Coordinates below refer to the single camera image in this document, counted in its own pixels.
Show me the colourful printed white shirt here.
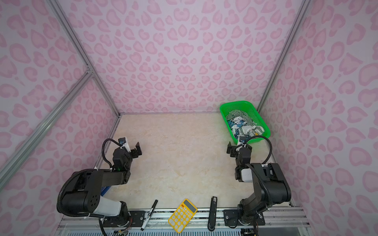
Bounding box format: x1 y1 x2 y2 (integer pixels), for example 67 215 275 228
227 116 253 139

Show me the green white striped garment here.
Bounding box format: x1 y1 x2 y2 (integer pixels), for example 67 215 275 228
226 110 265 138

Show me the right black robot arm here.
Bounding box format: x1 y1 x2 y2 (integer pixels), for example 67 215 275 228
223 135 291 232

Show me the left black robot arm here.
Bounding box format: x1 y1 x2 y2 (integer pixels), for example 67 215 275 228
56 137 142 226

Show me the blue stapler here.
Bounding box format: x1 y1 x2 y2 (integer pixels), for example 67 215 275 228
101 186 110 196

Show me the black marker pen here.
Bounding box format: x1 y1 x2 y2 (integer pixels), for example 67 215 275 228
141 200 158 231

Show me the black stapler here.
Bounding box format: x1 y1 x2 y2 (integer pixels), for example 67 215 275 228
207 196 218 232

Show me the yellow calculator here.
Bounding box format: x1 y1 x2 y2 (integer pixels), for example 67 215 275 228
168 199 198 234

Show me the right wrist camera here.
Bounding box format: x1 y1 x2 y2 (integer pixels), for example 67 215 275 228
237 136 249 145

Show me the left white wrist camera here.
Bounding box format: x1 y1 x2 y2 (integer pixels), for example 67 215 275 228
118 137 131 153

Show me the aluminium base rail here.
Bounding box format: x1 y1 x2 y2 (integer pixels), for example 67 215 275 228
55 206 313 236

